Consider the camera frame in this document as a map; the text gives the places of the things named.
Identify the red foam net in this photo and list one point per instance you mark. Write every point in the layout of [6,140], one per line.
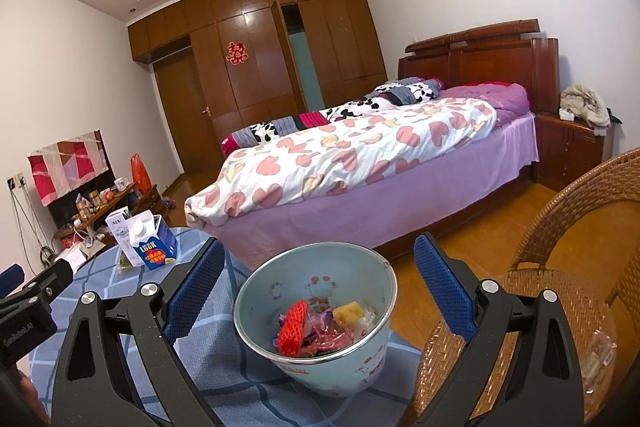
[292,332]

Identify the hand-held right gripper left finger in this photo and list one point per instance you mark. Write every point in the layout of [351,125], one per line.
[195,292]

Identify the wooden television cabinet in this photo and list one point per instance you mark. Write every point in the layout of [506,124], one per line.
[150,199]

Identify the purple foil wrapper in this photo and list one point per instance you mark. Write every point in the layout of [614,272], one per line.
[281,321]

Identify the blue checked tablecloth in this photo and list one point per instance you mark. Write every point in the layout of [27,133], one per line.
[235,397]

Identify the cow print patchwork blanket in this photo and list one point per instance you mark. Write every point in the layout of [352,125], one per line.
[280,129]

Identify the cluster of small jars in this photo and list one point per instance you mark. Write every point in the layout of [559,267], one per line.
[90,202]

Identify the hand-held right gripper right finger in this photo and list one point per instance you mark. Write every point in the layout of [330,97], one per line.
[442,287]

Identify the frosted glass door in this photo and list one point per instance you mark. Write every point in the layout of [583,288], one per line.
[309,72]

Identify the wooden wardrobe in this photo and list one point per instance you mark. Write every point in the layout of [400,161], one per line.
[250,27]

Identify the heart print quilt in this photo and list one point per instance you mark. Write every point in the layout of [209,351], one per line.
[325,157]

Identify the dark snack packet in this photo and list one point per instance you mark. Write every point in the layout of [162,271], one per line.
[121,263]

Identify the light blue cartoon bucket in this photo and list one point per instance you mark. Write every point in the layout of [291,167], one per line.
[280,277]

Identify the white mug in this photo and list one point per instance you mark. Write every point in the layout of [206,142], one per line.
[121,184]

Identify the pink plastic bag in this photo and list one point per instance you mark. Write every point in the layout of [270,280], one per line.
[325,332]

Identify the wooden headboard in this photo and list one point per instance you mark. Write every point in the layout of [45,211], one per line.
[500,62]

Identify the wooden door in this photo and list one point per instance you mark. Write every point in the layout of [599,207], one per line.
[180,107]

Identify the white box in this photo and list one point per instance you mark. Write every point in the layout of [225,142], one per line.
[72,259]

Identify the brown wicker chair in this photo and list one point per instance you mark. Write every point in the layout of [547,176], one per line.
[565,207]

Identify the blue white capped carton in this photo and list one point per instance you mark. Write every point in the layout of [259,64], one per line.
[152,249]

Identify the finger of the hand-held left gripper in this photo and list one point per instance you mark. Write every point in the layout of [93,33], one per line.
[50,279]
[11,279]

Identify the yellow sponge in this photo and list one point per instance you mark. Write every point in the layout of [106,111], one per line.
[347,313]

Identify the black television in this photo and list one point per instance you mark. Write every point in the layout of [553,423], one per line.
[62,214]

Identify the red paper decoration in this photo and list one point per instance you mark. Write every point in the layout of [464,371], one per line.
[236,53]

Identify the bed with purple sheet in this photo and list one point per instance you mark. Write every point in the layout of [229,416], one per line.
[400,207]

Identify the wooden nightstand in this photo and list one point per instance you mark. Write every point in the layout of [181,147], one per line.
[565,152]

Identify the clear plastic bag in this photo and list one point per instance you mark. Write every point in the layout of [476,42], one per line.
[371,319]

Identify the clear plastic wrapper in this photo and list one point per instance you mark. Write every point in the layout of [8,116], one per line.
[597,357]

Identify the beige cloth pile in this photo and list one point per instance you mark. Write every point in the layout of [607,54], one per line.
[585,104]

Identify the red patchwork cloth cover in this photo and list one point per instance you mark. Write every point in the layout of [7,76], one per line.
[65,167]

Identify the orange red shopping bag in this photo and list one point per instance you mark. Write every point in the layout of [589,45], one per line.
[141,174]

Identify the wall socket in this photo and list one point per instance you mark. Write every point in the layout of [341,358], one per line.
[17,180]

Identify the white purple milk carton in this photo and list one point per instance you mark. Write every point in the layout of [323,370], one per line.
[119,232]

